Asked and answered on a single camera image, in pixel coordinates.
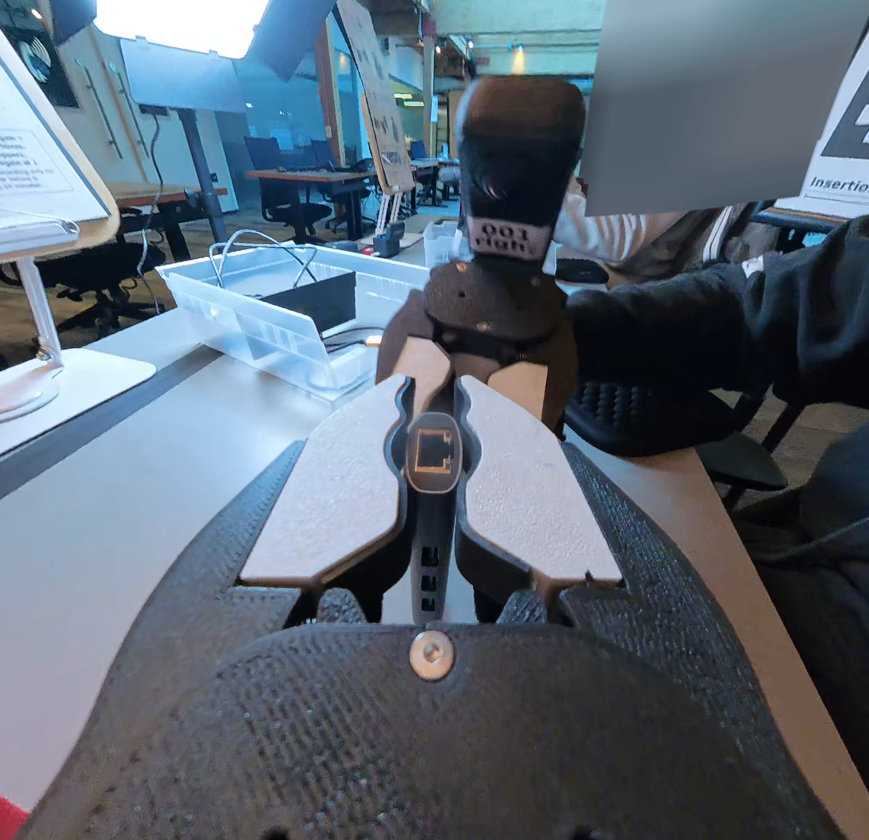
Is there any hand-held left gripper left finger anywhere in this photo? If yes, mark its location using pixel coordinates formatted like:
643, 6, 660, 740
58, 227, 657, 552
238, 375, 416, 622

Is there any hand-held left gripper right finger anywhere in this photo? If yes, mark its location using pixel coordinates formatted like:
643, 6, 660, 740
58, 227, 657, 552
454, 375, 625, 625

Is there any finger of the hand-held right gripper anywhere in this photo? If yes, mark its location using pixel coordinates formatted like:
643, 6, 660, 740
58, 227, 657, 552
394, 334, 454, 418
487, 361, 551, 426

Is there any grey aluminium usb hub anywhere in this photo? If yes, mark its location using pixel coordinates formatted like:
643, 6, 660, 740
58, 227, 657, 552
405, 410, 465, 625

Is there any clear plastic bin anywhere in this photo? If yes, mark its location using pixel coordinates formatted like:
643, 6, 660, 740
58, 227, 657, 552
155, 243, 435, 401

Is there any black chair armrest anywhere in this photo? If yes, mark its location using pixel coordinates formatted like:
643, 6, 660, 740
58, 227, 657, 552
567, 379, 792, 508

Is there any small clear bin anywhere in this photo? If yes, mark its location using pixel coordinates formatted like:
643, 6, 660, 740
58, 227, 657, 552
422, 219, 471, 269

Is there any black divider panel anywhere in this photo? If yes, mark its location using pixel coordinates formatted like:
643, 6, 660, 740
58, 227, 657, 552
258, 272, 357, 335

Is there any cardboard sign board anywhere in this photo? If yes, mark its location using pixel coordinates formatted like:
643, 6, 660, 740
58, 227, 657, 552
336, 0, 416, 196

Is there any wooden desk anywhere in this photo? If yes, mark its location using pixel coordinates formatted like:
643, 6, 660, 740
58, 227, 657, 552
244, 165, 377, 240

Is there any black office chair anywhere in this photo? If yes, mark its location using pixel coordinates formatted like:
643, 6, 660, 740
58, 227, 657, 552
244, 134, 334, 244

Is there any document stand with wooden board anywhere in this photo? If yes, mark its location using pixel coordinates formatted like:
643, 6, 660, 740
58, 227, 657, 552
0, 26, 158, 441

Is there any white printed sign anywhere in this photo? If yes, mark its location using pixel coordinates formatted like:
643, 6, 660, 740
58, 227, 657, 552
774, 53, 869, 210

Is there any studio light panel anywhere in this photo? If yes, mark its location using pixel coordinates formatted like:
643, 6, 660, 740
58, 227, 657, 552
46, 0, 355, 245

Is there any printed instruction sheet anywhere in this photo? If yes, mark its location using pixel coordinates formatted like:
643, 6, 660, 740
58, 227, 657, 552
0, 36, 111, 244

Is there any framed black picture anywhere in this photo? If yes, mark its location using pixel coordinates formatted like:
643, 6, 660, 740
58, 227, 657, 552
0, 0, 79, 108

